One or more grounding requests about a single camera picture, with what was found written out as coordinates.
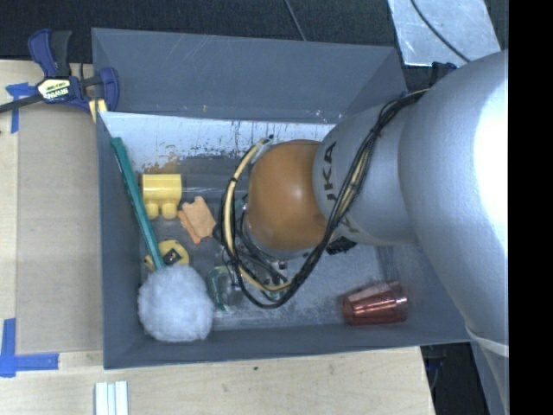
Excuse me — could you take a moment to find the orange sponge piece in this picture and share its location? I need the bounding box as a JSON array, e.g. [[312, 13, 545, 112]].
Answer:
[[177, 195, 218, 246]]

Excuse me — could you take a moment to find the yellow round tape measure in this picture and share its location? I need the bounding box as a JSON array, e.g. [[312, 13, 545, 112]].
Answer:
[[143, 239, 191, 272]]

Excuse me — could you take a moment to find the white fluffy ball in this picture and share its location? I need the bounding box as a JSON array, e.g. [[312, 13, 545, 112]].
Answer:
[[137, 265, 216, 344]]

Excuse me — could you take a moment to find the copper-coloured cup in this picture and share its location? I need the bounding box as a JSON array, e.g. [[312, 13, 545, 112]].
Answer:
[[341, 280, 410, 327]]

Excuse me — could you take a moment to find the yellow toy block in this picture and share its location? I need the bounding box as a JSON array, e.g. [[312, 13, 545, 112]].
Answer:
[[141, 173, 183, 221]]

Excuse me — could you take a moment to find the dark green flat block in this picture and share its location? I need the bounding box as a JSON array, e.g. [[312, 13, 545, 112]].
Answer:
[[110, 137, 166, 271]]

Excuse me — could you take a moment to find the grey metal bin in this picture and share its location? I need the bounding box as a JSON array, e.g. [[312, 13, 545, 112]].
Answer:
[[90, 27, 473, 370]]

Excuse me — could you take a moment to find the pale wood board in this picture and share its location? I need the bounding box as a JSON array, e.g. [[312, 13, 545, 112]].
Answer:
[[16, 101, 105, 356]]

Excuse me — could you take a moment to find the black cylinder on white bracket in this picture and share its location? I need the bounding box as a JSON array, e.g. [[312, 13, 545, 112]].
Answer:
[[326, 235, 359, 256]]

